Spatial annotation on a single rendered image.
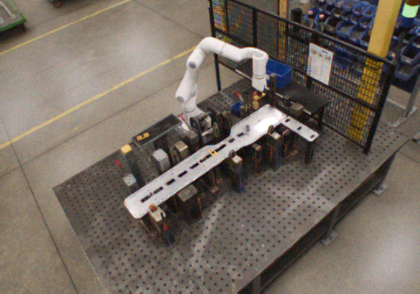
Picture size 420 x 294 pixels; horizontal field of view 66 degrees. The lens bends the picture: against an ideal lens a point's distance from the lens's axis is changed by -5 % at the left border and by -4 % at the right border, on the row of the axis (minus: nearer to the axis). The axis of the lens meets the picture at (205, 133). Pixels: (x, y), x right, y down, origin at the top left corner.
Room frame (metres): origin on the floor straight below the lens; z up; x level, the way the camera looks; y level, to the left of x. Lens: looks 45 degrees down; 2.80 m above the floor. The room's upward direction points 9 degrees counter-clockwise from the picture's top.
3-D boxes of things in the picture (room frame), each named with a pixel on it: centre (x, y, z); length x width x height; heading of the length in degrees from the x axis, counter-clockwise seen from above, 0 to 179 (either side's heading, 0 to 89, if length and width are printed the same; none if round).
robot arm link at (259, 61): (1.87, -0.43, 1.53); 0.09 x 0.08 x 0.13; 151
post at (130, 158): (1.65, 0.56, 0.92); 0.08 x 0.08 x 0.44; 32
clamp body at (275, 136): (1.67, -0.49, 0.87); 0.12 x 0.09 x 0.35; 32
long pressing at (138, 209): (1.61, -0.02, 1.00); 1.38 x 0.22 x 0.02; 122
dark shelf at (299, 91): (2.27, -0.69, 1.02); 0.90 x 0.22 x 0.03; 32
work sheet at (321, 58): (2.08, -0.95, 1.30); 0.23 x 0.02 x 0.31; 32
